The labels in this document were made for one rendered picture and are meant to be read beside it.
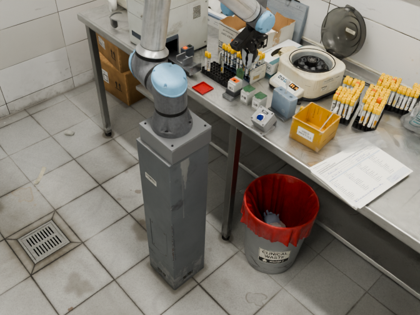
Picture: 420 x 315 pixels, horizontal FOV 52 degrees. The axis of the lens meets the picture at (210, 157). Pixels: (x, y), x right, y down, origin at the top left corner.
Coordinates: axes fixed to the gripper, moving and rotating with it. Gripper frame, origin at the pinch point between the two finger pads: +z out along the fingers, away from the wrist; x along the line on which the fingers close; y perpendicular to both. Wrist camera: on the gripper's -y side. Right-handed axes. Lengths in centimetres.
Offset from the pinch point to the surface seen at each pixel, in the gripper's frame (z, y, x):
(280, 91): 1.3, -0.9, -19.7
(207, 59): 3.1, -5.2, 18.6
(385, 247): 72, 25, -76
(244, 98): 8.3, -7.8, -7.5
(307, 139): 7.7, -8.9, -41.5
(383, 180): 10, -4, -71
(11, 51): 53, -42, 169
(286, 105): 4.5, -2.6, -25.1
